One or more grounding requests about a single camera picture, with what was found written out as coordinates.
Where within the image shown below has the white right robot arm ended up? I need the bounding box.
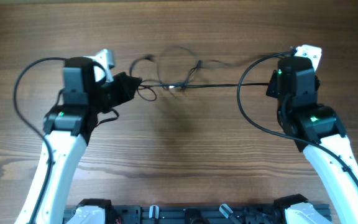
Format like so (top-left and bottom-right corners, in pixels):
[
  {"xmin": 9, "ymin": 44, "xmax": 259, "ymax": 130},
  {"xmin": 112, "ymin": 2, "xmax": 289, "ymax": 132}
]
[{"xmin": 267, "ymin": 56, "xmax": 358, "ymax": 223}]

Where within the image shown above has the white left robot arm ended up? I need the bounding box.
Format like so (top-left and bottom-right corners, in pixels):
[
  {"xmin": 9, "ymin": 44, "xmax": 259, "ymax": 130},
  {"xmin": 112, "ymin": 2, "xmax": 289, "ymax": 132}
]
[{"xmin": 13, "ymin": 57, "xmax": 142, "ymax": 223}]

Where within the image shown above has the black right camera cable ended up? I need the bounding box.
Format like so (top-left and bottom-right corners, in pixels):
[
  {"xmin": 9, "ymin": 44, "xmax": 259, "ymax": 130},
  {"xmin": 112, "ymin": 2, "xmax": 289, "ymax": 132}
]
[{"xmin": 236, "ymin": 51, "xmax": 358, "ymax": 215}]

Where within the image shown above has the black camera cable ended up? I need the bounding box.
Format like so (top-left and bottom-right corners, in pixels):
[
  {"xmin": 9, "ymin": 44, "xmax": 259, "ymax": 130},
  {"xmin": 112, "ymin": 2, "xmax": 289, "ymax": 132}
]
[
  {"xmin": 13, "ymin": 57, "xmax": 68, "ymax": 224},
  {"xmin": 236, "ymin": 51, "xmax": 358, "ymax": 215}
]

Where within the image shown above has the black left camera cable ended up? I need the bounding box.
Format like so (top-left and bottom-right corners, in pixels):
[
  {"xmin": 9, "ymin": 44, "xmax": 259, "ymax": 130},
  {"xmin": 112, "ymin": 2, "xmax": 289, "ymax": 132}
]
[{"xmin": 13, "ymin": 57, "xmax": 68, "ymax": 224}]

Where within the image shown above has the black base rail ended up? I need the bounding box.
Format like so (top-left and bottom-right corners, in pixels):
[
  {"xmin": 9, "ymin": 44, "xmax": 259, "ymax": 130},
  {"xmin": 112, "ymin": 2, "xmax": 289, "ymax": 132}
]
[{"xmin": 63, "ymin": 194, "xmax": 332, "ymax": 224}]

